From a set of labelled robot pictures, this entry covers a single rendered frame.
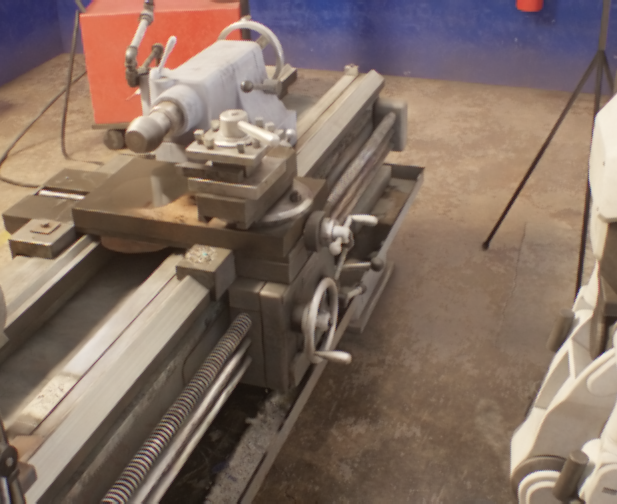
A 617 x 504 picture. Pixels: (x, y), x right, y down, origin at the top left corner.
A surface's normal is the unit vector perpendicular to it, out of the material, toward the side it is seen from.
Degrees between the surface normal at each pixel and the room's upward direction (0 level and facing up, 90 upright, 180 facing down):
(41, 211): 0
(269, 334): 90
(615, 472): 90
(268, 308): 90
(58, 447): 36
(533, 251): 0
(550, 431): 90
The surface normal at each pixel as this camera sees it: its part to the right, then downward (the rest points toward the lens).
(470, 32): -0.33, 0.47
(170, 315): 0.53, -0.63
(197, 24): 0.01, 0.49
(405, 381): -0.03, -0.87
